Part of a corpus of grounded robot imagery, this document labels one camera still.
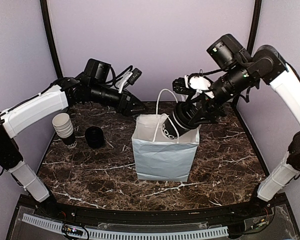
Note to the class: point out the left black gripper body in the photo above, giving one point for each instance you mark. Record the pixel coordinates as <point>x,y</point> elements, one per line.
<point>121,108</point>

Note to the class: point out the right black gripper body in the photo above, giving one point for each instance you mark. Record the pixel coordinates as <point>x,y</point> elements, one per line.
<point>209,105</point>

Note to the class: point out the stack of black lids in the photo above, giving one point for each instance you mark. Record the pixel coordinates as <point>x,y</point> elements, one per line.
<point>94,137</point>

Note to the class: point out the white paper bag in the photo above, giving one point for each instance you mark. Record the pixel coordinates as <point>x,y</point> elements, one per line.
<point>158,155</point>

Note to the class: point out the stack of paper cups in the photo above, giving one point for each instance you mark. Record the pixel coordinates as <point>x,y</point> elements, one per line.
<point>65,130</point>

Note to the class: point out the black paper coffee cup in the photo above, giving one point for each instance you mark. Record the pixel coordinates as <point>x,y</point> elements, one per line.
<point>171,128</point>

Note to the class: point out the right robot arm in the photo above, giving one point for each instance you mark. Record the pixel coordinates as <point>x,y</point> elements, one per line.
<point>244,71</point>

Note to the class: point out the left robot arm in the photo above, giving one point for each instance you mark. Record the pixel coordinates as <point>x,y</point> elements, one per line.
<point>91,85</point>

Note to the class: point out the green circuit board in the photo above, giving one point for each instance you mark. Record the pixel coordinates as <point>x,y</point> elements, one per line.
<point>71,231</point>

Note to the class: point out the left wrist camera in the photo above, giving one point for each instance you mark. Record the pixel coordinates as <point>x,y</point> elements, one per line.
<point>128,77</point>

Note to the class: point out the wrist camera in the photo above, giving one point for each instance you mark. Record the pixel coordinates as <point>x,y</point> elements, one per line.
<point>128,77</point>
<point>192,84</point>

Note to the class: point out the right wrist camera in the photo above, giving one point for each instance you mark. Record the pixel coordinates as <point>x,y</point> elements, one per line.
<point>192,84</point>

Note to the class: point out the black front table rail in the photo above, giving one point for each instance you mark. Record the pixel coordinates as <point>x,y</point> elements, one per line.
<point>223,215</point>

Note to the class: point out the left black frame post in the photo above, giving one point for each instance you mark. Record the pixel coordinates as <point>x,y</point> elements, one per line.
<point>50,38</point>

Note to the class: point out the white slotted cable duct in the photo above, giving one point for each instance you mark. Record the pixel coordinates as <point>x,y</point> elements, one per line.
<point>111,231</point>

